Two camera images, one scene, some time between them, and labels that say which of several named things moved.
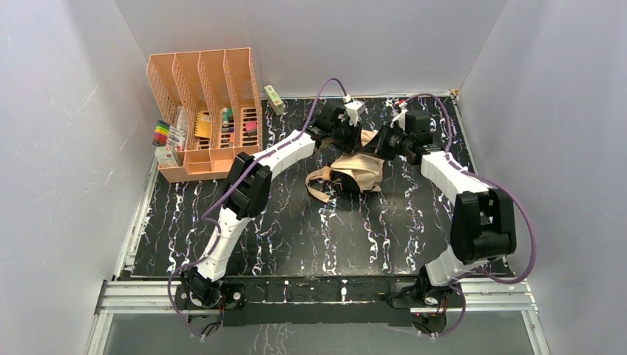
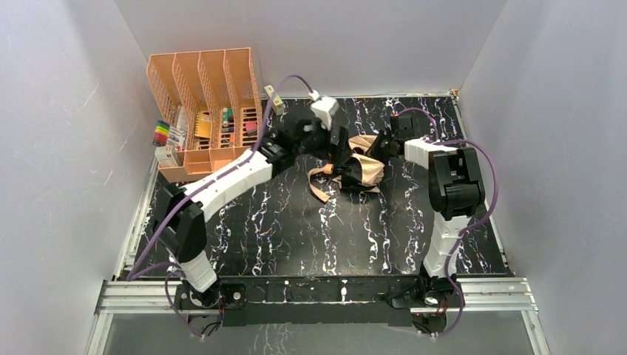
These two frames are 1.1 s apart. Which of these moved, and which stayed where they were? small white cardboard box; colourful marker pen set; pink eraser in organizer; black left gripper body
Moved: black left gripper body
Stayed: colourful marker pen set; pink eraser in organizer; small white cardboard box
